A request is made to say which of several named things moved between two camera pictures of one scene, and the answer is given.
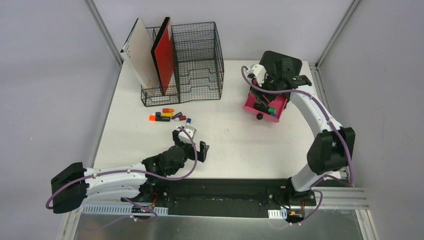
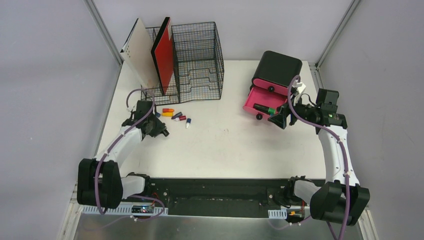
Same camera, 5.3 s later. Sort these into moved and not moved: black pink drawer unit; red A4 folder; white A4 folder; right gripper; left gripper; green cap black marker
Moved: left gripper; right gripper
Not moved: green cap black marker; red A4 folder; white A4 folder; black pink drawer unit
